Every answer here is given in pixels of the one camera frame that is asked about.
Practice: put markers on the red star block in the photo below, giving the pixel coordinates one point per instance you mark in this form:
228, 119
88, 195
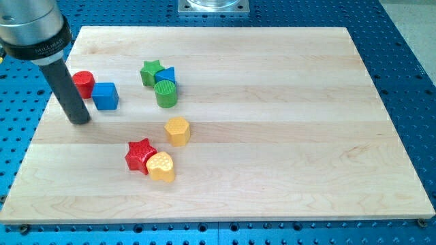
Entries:
138, 154

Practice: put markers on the green star block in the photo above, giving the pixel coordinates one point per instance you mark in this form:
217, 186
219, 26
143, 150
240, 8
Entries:
148, 72

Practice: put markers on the blue cube block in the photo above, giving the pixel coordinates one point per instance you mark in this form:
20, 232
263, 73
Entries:
105, 96

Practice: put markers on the wooden board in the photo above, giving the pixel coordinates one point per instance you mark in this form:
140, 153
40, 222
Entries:
285, 123

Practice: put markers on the yellow hexagon block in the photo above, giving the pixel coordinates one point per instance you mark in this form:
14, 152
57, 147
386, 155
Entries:
177, 131

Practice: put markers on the green cylinder block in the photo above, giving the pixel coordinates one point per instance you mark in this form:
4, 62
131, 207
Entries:
166, 94

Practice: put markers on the blue triangle block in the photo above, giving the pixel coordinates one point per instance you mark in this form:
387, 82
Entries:
166, 74

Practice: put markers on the yellow heart block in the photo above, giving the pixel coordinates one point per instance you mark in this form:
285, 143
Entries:
161, 167

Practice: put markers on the red cylinder block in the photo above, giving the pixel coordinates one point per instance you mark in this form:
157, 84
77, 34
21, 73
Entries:
84, 81

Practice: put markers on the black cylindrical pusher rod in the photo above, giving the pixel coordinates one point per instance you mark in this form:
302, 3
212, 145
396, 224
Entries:
60, 81

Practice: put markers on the left board clamp screw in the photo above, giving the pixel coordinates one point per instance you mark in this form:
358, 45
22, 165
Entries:
24, 229

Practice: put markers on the board clamp screw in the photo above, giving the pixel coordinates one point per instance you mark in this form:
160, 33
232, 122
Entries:
24, 229
422, 223

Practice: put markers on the right board clamp screw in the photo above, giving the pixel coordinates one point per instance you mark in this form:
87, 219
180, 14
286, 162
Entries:
422, 223

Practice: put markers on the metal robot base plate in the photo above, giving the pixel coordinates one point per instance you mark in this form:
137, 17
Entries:
213, 7

